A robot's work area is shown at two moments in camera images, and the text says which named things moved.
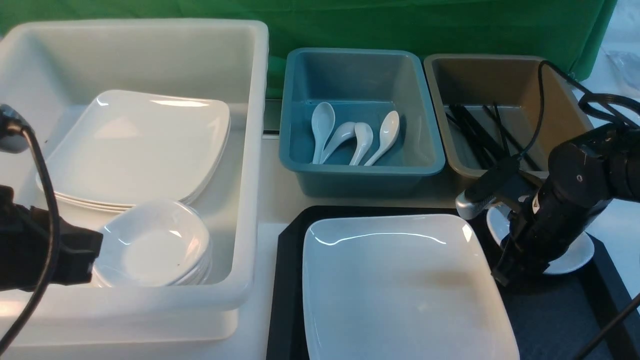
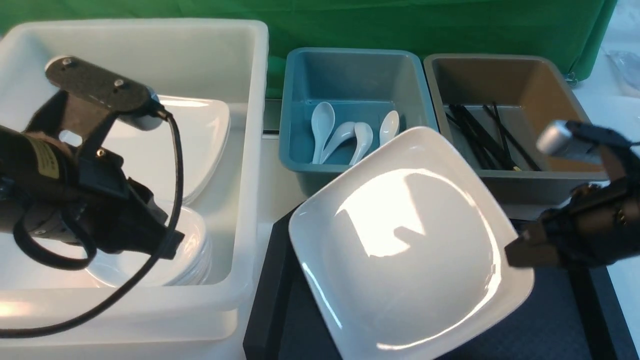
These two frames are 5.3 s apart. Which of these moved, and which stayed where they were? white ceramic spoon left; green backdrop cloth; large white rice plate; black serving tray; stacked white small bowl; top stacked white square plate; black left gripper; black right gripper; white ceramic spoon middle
Moved: black serving tray; black right gripper; large white rice plate; black left gripper
Stayed: top stacked white square plate; white ceramic spoon middle; green backdrop cloth; stacked white small bowl; white ceramic spoon left
